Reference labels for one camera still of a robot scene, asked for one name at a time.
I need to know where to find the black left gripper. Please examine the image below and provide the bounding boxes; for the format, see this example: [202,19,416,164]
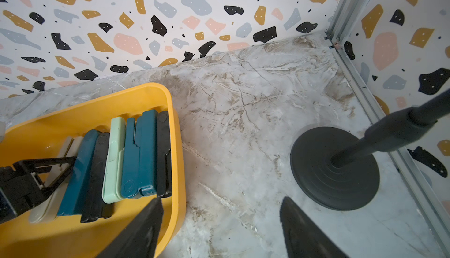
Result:
[1,157,77,224]

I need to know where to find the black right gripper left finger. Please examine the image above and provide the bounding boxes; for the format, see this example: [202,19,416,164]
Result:
[97,198,164,258]

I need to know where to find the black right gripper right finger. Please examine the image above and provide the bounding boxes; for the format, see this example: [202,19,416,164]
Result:
[280,197,347,258]

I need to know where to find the beige pruning pliers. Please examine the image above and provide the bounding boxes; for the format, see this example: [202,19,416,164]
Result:
[27,136,84,224]

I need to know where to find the teal pruning pliers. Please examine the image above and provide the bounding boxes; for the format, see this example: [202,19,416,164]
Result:
[121,118,140,198]
[57,129,101,217]
[135,109,158,197]

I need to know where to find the black pruning pliers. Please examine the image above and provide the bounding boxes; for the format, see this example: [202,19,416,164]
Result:
[80,132,114,223]
[157,111,172,198]

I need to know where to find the mint pruning pliers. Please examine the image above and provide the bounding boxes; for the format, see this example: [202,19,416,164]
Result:
[102,117,126,204]

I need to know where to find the yellow plastic storage box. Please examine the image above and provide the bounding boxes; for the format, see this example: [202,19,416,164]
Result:
[1,83,186,258]

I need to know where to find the black microphone stand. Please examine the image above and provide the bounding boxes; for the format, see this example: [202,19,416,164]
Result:
[290,91,450,211]

